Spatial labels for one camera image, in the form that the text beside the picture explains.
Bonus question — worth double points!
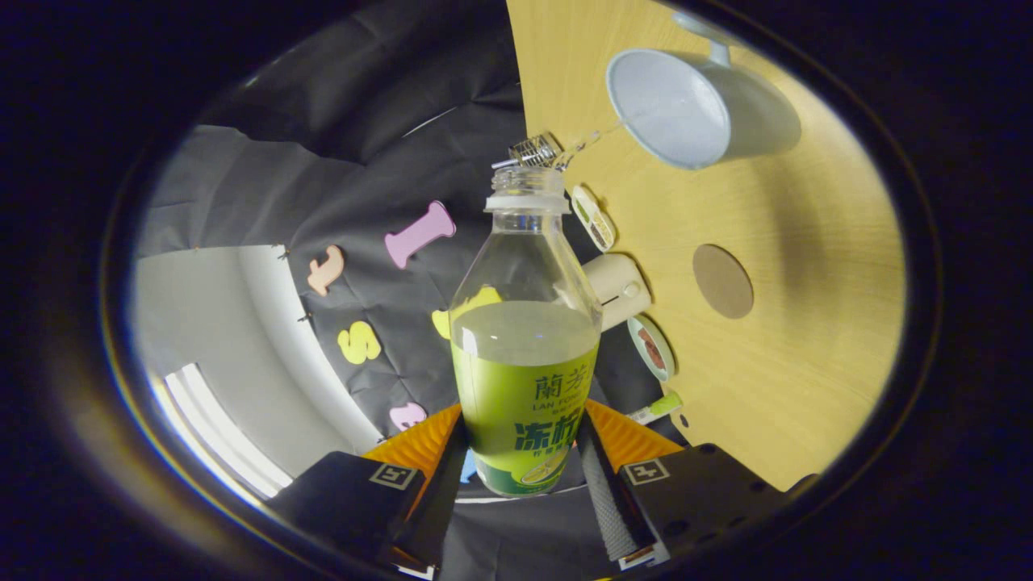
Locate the white cup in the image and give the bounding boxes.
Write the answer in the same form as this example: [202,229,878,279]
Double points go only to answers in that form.
[605,12,803,171]

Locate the wooden table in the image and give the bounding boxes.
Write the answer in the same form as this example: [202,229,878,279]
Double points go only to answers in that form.
[506,0,906,491]

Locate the white divided snack tray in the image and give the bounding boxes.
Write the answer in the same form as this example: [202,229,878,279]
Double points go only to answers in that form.
[571,185,617,253]

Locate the ceiling light panel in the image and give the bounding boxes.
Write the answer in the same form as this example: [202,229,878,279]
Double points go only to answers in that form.
[164,363,293,499]

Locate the round brown coaster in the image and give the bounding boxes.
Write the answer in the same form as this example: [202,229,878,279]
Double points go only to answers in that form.
[692,244,755,320]

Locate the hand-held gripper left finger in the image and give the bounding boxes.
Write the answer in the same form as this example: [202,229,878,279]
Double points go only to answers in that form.
[265,402,470,578]

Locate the small white green bottle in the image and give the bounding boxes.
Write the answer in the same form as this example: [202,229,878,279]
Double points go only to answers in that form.
[625,391,684,426]

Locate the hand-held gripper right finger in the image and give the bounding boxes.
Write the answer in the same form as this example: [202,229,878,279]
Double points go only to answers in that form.
[575,399,818,572]

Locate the green label juice bottle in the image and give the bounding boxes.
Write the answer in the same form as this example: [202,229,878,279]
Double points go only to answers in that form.
[449,165,604,498]

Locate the pale green plate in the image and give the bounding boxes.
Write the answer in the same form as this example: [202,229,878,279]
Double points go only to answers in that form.
[627,315,675,382]

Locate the black backdrop cloth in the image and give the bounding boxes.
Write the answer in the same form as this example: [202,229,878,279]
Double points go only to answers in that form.
[133,0,695,580]

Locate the white toaster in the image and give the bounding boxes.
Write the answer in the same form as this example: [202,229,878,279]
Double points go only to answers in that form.
[583,253,652,332]

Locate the wire mesh utensil holder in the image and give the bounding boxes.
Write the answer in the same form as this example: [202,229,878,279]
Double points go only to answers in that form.
[508,132,563,170]

